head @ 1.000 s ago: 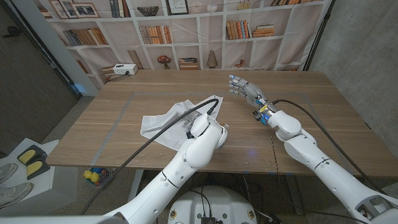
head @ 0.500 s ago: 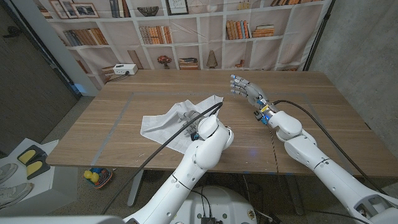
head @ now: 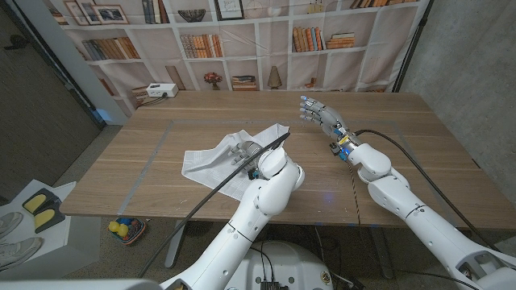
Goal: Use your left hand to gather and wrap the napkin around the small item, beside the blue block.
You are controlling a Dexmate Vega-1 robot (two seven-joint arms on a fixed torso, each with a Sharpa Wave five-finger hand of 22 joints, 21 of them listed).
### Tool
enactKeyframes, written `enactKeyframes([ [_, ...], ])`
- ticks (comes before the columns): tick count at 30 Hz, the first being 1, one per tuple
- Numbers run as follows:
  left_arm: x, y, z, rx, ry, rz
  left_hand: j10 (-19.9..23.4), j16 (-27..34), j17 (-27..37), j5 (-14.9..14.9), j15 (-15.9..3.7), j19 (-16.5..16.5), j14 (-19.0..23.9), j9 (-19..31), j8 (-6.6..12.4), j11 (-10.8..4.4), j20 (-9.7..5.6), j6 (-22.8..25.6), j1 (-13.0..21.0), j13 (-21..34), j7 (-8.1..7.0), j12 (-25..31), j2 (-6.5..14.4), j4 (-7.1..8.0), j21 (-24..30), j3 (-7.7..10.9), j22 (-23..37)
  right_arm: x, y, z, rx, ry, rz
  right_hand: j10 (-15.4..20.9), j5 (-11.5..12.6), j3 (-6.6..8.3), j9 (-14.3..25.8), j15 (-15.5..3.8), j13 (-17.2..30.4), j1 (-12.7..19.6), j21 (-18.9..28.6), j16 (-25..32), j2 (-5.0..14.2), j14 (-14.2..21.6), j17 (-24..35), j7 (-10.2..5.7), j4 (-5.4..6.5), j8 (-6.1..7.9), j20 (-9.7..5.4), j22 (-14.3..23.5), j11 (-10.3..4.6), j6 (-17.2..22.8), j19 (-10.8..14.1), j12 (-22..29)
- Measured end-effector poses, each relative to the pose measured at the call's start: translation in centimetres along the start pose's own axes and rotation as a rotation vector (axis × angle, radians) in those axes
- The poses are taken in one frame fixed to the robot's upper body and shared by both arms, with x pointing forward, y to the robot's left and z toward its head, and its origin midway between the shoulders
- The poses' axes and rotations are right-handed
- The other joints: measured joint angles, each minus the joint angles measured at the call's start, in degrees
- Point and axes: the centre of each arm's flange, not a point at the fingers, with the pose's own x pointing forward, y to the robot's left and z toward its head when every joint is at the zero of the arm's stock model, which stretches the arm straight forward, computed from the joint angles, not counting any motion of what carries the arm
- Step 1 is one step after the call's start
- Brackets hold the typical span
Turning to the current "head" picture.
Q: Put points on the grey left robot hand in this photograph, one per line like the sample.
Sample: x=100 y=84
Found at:
x=246 y=152

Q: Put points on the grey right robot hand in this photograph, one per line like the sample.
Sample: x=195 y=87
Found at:
x=328 y=117

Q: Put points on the white cloth napkin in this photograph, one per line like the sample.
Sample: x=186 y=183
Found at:
x=201 y=165

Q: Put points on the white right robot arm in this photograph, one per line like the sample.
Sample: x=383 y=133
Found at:
x=399 y=193

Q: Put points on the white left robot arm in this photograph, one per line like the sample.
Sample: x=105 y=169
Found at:
x=266 y=193

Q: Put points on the printed bookshelf backdrop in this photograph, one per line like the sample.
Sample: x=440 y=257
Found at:
x=274 y=48

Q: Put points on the white power strip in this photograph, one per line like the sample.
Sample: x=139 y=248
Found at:
x=162 y=89

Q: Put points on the black backdrop stand pole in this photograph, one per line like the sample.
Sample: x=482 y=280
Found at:
x=415 y=44

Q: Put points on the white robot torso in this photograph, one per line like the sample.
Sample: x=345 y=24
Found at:
x=298 y=266

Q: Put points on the bowl of toy fruit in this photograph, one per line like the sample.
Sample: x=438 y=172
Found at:
x=129 y=235

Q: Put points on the white floor platform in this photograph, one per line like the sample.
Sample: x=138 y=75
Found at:
x=60 y=189

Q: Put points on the yellow black foot pedal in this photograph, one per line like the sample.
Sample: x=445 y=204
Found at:
x=34 y=201
x=45 y=217

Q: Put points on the grey sneaker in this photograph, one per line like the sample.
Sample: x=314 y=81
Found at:
x=8 y=222
x=18 y=250

